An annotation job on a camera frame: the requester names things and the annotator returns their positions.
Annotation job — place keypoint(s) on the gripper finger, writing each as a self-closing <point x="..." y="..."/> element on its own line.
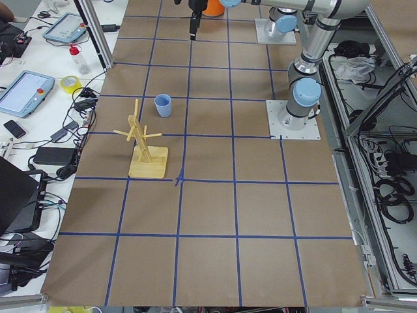
<point x="194" y="24"/>

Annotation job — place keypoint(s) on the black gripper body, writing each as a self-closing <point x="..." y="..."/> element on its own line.
<point x="196" y="6"/>

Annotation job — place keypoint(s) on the light blue plastic cup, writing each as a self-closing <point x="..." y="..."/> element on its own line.
<point x="163" y="105"/>

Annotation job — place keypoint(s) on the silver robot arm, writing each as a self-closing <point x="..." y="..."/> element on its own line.
<point x="305" y="90"/>
<point x="281" y="21"/>

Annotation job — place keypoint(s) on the wooden cup rack stand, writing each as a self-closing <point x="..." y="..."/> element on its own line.
<point x="147" y="161"/>

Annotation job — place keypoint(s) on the large orange can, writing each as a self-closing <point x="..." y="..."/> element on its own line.
<point x="214" y="9"/>

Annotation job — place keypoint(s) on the red cap squeeze bottle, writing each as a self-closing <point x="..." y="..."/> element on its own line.
<point x="79" y="60"/>

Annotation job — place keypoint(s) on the teach pendant far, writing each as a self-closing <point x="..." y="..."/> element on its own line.
<point x="67" y="29"/>

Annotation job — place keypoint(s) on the teach pendant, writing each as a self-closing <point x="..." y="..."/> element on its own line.
<point x="67" y="29"/>
<point x="25" y="93"/>

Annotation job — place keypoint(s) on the yellow tape roll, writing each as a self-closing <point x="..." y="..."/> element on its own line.
<point x="70" y="84"/>

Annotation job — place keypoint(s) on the black scissors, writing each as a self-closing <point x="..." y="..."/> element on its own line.
<point x="43" y="14"/>

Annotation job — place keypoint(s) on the crumpled white cloth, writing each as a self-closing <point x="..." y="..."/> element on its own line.
<point x="356" y="69"/>

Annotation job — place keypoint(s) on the teach pendant near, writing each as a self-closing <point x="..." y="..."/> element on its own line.
<point x="25" y="93"/>

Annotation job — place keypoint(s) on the black power adapter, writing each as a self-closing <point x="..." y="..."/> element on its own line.
<point x="54" y="156"/>

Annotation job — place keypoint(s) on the black smartphone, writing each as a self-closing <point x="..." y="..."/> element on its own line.
<point x="15" y="129"/>

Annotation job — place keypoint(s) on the black laptop computer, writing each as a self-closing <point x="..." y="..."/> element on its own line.
<point x="21" y="193"/>

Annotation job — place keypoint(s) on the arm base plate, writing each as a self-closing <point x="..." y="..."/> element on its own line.
<point x="284" y="126"/>
<point x="262" y="38"/>

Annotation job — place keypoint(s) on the aluminium frame post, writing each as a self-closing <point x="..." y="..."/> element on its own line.
<point x="88" y="15"/>

